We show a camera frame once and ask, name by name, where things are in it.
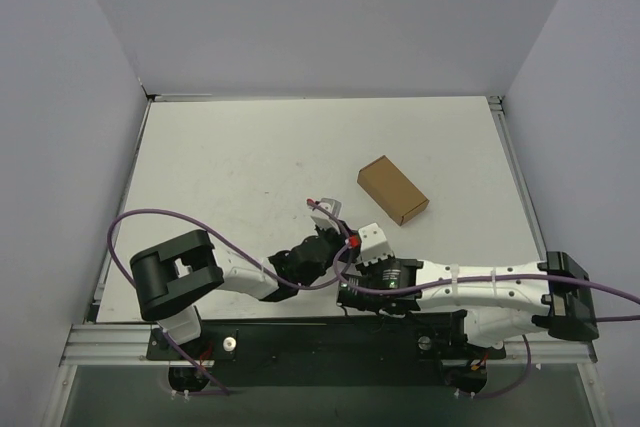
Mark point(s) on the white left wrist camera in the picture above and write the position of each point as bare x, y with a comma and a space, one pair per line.
324, 213

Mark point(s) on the brown folded cardboard box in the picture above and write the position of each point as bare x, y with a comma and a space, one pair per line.
392, 190

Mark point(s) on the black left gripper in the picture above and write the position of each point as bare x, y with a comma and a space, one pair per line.
326, 240

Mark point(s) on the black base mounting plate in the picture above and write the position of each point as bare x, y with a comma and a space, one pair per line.
420, 350

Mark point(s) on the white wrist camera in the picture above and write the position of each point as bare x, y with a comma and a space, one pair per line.
369, 245
324, 213

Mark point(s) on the aluminium table frame rail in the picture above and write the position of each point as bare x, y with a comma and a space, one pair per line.
247, 166

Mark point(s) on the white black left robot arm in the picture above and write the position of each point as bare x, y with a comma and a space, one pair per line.
173, 275

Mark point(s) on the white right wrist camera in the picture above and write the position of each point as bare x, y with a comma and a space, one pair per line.
369, 245

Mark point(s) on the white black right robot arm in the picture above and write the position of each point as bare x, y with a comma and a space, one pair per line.
498, 302

